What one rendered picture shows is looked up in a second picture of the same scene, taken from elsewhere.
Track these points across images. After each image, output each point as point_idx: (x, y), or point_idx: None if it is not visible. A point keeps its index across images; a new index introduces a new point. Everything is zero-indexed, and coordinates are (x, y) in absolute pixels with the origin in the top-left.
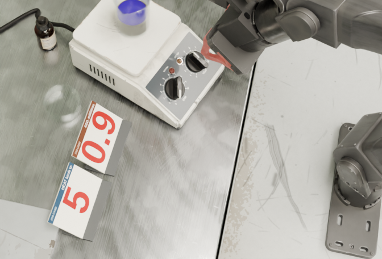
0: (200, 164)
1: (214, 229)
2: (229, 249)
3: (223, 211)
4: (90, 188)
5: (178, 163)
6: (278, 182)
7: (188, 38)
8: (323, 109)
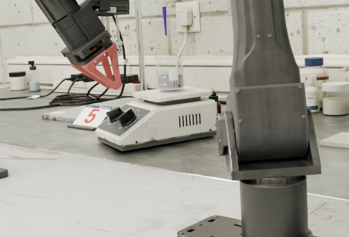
0: (64, 144)
1: (19, 143)
2: (1, 145)
3: (25, 145)
4: (95, 121)
5: (76, 140)
6: (12, 157)
7: (146, 112)
8: (33, 173)
